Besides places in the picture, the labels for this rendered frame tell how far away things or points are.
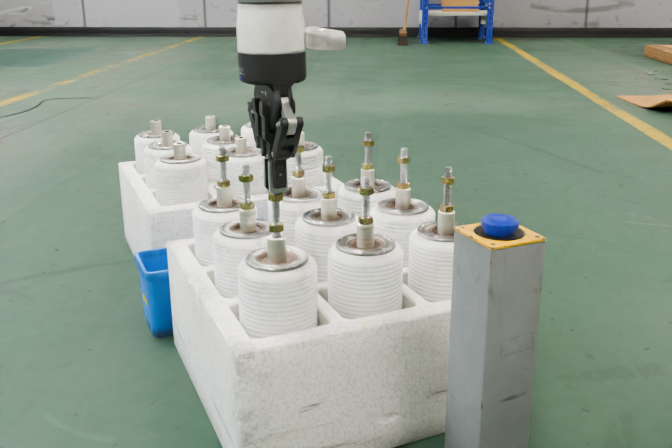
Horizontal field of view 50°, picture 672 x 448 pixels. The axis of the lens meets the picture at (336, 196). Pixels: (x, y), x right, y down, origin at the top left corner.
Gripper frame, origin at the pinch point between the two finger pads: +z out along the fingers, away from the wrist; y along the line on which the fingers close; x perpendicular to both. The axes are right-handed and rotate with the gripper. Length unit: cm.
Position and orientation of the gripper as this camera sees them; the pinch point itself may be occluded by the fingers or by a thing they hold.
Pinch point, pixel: (275, 174)
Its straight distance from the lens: 84.6
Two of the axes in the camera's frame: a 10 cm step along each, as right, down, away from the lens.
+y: 4.0, 2.6, -8.8
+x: 9.2, -1.2, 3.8
